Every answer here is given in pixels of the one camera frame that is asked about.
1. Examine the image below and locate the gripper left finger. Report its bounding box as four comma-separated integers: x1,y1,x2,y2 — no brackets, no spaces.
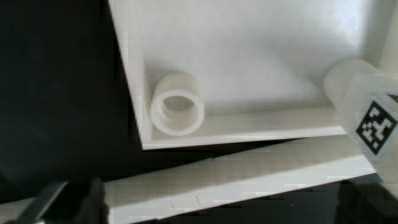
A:
16,178,110,224

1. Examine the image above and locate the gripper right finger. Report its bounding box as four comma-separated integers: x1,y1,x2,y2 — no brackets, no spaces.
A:
336,180,398,224

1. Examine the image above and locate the white table leg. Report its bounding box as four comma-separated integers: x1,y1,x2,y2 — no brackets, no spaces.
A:
324,58,398,199

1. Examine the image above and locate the white square table top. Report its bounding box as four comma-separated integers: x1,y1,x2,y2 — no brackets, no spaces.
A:
109,0,398,150

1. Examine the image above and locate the white U-shaped obstacle fence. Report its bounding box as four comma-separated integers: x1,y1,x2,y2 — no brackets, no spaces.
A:
0,134,380,224

